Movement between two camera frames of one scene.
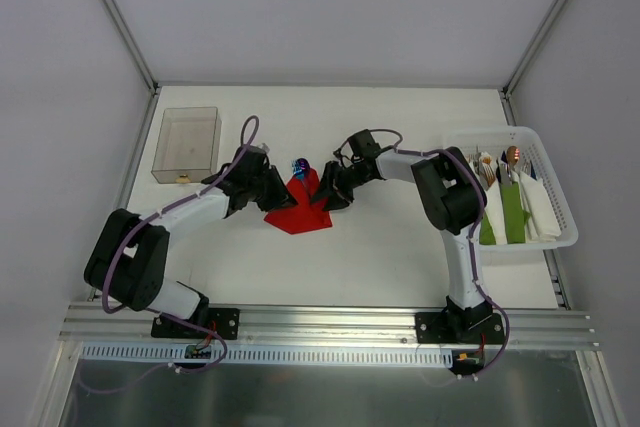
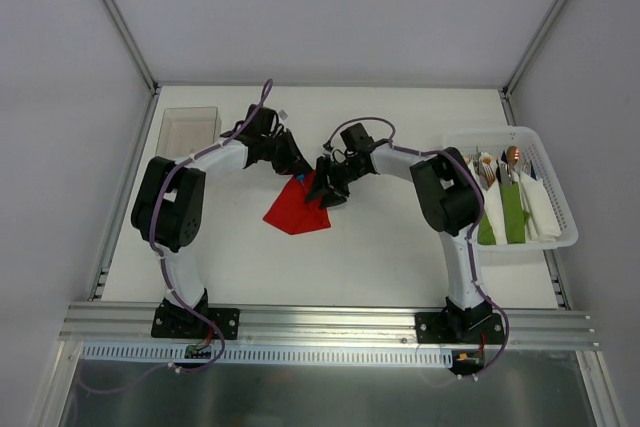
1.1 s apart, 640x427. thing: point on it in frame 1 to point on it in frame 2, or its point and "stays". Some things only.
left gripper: [267, 186] to [283, 148]
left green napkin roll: [486, 231] stays
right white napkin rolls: [540, 221] stays
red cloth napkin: [306, 216] stays
